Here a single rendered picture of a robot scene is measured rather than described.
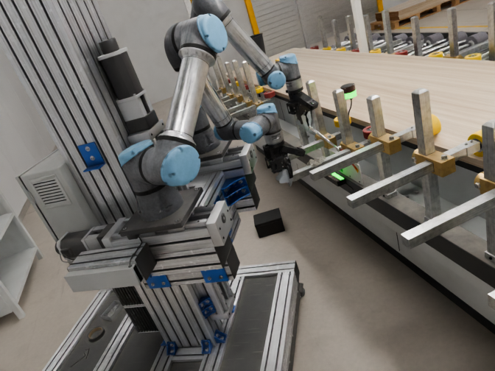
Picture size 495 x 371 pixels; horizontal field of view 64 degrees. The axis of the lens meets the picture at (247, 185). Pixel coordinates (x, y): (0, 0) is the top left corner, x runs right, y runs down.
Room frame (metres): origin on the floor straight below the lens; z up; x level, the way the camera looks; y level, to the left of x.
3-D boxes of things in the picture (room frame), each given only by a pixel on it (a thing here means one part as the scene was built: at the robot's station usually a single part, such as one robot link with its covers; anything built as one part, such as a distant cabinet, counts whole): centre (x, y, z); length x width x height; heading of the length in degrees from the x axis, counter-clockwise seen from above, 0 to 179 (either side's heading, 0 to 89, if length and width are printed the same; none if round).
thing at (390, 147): (1.32, -0.53, 0.95); 0.13 x 0.06 x 0.05; 10
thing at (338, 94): (1.59, -0.48, 0.88); 0.03 x 0.03 x 0.48; 10
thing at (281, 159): (1.49, -0.15, 0.96); 0.09 x 0.08 x 0.12; 101
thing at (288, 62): (1.80, -0.35, 1.22); 0.09 x 0.08 x 0.11; 90
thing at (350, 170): (1.62, -0.45, 0.75); 0.26 x 0.01 x 0.10; 10
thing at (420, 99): (1.10, -0.57, 0.94); 0.03 x 0.03 x 0.48; 10
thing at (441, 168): (1.08, -0.58, 0.95); 0.13 x 0.06 x 0.05; 10
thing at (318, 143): (1.78, -0.35, 0.82); 0.43 x 0.03 x 0.04; 100
